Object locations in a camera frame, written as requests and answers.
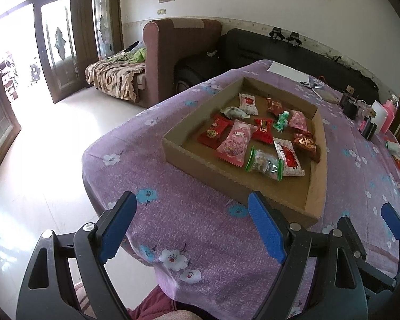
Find green cloth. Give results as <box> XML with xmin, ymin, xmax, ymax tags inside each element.
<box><xmin>120</xmin><ymin>47</ymin><xmax>146</xmax><ymax>63</ymax></box>

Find shallow cardboard box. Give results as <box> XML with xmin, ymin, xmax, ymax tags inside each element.
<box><xmin>162</xmin><ymin>76</ymin><xmax>327</xmax><ymax>229</ymax></box>

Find pink bottle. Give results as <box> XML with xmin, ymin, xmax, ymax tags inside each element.
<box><xmin>383</xmin><ymin>94</ymin><xmax>399</xmax><ymax>130</ymax></box>

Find purple floral tablecloth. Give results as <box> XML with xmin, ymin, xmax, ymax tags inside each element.
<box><xmin>82</xmin><ymin>59</ymin><xmax>400</xmax><ymax>320</ymax></box>

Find dark red gold snack packet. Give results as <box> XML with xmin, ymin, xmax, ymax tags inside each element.
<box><xmin>293</xmin><ymin>133</ymin><xmax>321</xmax><ymax>163</ymax></box>

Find red round-label snack packet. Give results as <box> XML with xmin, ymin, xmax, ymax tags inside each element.
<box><xmin>197</xmin><ymin>115</ymin><xmax>230</xmax><ymax>150</ymax></box>

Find white paper sheet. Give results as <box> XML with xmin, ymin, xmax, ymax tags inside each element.
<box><xmin>267</xmin><ymin>61</ymin><xmax>311</xmax><ymax>83</ymax></box>

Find black cylinder container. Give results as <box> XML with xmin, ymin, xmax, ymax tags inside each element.
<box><xmin>362</xmin><ymin>117</ymin><xmax>377</xmax><ymax>141</ymax></box>

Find brown armchair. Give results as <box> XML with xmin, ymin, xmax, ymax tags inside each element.
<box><xmin>143</xmin><ymin>18</ymin><xmax>223</xmax><ymax>109</ymax></box>

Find clear green-edged snack packet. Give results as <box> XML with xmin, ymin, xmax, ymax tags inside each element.
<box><xmin>245</xmin><ymin>146</ymin><xmax>284</xmax><ymax>182</ymax></box>

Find brown patterned blanket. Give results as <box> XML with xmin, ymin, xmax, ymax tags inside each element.
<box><xmin>86</xmin><ymin>51</ymin><xmax>147</xmax><ymax>102</ymax></box>

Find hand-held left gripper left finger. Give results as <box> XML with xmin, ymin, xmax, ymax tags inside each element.
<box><xmin>16</xmin><ymin>191</ymin><xmax>138</xmax><ymax>320</ymax></box>

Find small dark red snack packet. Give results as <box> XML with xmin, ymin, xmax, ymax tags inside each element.
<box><xmin>266</xmin><ymin>97</ymin><xmax>285</xmax><ymax>115</ymax></box>

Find white red-print snack packet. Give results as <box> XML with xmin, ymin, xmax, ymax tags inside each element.
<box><xmin>238</xmin><ymin>93</ymin><xmax>258</xmax><ymax>114</ymax></box>

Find red black-label snack packet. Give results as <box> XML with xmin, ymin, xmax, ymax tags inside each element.
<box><xmin>251</xmin><ymin>117</ymin><xmax>274</xmax><ymax>145</ymax></box>

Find large pink snack packet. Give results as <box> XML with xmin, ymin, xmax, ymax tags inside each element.
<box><xmin>216</xmin><ymin>119</ymin><xmax>259</xmax><ymax>167</ymax></box>

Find small pink snack packet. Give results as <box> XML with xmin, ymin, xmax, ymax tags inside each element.
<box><xmin>288</xmin><ymin>111</ymin><xmax>311</xmax><ymax>134</ymax></box>

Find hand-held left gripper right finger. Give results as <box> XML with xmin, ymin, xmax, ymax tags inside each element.
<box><xmin>247</xmin><ymin>191</ymin><xmax>369</xmax><ymax>320</ymax></box>

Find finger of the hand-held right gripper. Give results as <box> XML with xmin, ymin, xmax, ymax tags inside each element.
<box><xmin>381</xmin><ymin>203</ymin><xmax>400</xmax><ymax>274</ymax></box>
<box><xmin>337</xmin><ymin>217</ymin><xmax>398</xmax><ymax>294</ymax></box>

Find white green candy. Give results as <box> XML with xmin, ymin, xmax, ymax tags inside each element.
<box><xmin>220</xmin><ymin>106</ymin><xmax>249</xmax><ymax>120</ymax></box>

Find long white red snack packet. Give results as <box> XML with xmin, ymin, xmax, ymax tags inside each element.
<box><xmin>273</xmin><ymin>137</ymin><xmax>305</xmax><ymax>177</ymax></box>

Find black cup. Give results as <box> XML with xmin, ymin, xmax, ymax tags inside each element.
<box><xmin>341</xmin><ymin>87</ymin><xmax>360</xmax><ymax>121</ymax></box>

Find person's red pants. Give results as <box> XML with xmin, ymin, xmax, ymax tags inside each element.
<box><xmin>127</xmin><ymin>287</ymin><xmax>221</xmax><ymax>320</ymax></box>

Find black sofa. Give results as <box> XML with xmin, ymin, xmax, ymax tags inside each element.
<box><xmin>175</xmin><ymin>28</ymin><xmax>380</xmax><ymax>102</ymax></box>

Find white bottle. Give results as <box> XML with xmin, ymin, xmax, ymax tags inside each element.
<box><xmin>371</xmin><ymin>102</ymin><xmax>392</xmax><ymax>134</ymax></box>

